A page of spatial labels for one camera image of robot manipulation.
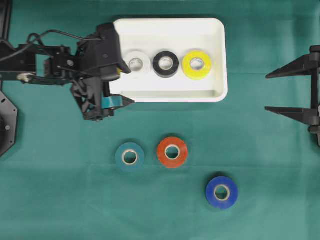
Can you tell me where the teal tape roll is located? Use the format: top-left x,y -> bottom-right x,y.
115,142 -> 145,172

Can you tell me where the black tape roll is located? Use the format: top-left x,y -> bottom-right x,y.
152,51 -> 179,78

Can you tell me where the white tape roll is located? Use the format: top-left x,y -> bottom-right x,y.
124,51 -> 151,74

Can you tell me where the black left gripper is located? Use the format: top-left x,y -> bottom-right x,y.
44,41 -> 135,121

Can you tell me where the white plastic tray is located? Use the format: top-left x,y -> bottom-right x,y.
110,18 -> 228,103

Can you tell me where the red tape roll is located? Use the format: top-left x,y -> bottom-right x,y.
157,136 -> 189,168

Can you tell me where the black angle bracket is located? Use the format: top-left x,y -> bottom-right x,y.
316,134 -> 320,147

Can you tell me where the black left camera cable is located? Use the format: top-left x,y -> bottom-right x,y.
0,29 -> 103,63

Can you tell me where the yellow tape roll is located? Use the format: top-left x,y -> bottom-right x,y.
182,50 -> 213,80

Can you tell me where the green table cloth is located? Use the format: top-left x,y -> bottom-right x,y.
0,0 -> 320,240

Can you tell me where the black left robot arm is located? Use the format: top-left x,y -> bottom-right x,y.
0,0 -> 133,121

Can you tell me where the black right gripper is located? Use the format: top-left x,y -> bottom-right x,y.
264,45 -> 320,135

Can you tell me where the blue tape roll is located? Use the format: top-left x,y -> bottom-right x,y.
205,176 -> 239,210

